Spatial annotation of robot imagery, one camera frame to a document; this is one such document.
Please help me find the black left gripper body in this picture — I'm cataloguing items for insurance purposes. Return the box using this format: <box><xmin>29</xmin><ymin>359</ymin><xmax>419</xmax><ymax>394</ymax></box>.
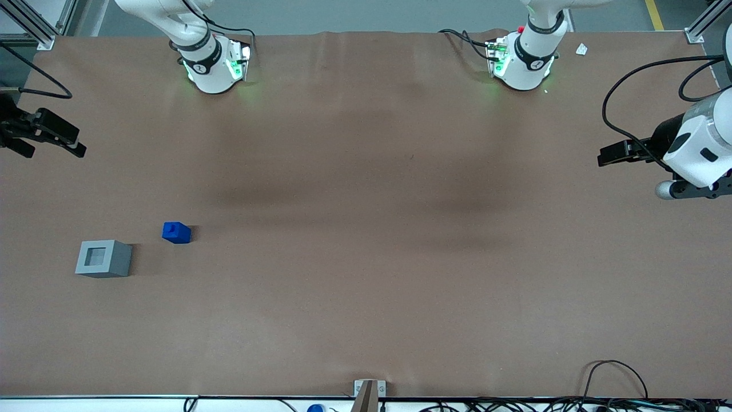
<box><xmin>650</xmin><ymin>113</ymin><xmax>687</xmax><ymax>169</ymax></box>

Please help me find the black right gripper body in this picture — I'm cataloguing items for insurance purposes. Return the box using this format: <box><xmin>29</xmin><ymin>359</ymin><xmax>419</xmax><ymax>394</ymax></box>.
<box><xmin>0</xmin><ymin>93</ymin><xmax>43</xmax><ymax>141</ymax></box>

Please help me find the blue plastic part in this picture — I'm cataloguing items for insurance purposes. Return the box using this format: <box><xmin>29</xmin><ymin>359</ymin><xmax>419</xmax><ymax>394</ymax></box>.
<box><xmin>162</xmin><ymin>221</ymin><xmax>193</xmax><ymax>245</ymax></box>

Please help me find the gray square base block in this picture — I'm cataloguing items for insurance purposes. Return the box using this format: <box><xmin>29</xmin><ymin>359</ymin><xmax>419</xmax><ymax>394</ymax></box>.
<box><xmin>75</xmin><ymin>240</ymin><xmax>133</xmax><ymax>279</ymax></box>

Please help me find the brown table mat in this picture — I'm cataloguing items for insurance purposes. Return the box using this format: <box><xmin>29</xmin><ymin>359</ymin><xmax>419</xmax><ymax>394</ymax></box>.
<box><xmin>0</xmin><ymin>29</ymin><xmax>732</xmax><ymax>399</ymax></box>

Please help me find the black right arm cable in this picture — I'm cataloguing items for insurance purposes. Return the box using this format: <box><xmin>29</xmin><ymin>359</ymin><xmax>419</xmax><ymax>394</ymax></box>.
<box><xmin>0</xmin><ymin>41</ymin><xmax>73</xmax><ymax>100</ymax></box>

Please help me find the long black left arm cable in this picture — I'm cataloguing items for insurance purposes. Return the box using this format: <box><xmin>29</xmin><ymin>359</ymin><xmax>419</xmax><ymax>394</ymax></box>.
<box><xmin>602</xmin><ymin>54</ymin><xmax>727</xmax><ymax>171</ymax></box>

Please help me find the short black looped cable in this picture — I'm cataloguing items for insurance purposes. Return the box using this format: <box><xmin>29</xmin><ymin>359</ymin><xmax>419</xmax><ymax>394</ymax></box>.
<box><xmin>678</xmin><ymin>57</ymin><xmax>732</xmax><ymax>102</ymax></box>

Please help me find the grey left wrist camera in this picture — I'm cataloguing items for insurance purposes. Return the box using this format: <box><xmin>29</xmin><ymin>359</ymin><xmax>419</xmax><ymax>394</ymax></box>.
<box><xmin>655</xmin><ymin>175</ymin><xmax>732</xmax><ymax>200</ymax></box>

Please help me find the aluminium frame post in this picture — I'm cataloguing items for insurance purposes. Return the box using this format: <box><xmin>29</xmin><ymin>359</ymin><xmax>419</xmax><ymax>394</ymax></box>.
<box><xmin>685</xmin><ymin>0</ymin><xmax>732</xmax><ymax>45</ymax></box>
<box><xmin>0</xmin><ymin>0</ymin><xmax>79</xmax><ymax>51</ymax></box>

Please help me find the black left base cable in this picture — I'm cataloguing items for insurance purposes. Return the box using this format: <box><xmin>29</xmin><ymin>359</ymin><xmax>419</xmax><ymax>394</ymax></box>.
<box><xmin>438</xmin><ymin>29</ymin><xmax>494</xmax><ymax>61</ymax></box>

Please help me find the black base cable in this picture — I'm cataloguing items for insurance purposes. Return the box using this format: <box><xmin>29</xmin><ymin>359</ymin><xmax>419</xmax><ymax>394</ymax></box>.
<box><xmin>182</xmin><ymin>0</ymin><xmax>256</xmax><ymax>61</ymax></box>
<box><xmin>438</xmin><ymin>29</ymin><xmax>494</xmax><ymax>61</ymax></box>

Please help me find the black arched floor cable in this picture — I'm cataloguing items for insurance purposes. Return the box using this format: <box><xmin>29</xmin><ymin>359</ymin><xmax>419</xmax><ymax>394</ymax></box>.
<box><xmin>582</xmin><ymin>359</ymin><xmax>649</xmax><ymax>400</ymax></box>

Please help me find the black right base cable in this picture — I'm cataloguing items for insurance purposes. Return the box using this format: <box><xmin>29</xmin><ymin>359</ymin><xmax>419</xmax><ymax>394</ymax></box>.
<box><xmin>182</xmin><ymin>0</ymin><xmax>256</xmax><ymax>61</ymax></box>

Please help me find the black tangled cable bundle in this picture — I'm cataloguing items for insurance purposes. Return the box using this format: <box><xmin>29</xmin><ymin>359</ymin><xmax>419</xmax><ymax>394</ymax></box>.
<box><xmin>420</xmin><ymin>397</ymin><xmax>732</xmax><ymax>412</ymax></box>

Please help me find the white table edge rail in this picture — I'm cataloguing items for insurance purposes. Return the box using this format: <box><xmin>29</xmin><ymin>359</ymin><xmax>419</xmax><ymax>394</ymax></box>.
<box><xmin>0</xmin><ymin>394</ymin><xmax>732</xmax><ymax>412</ymax></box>

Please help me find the metal bracket with post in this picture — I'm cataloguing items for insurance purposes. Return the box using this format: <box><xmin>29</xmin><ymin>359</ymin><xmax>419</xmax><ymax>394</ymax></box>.
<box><xmin>353</xmin><ymin>379</ymin><xmax>387</xmax><ymax>412</ymax></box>

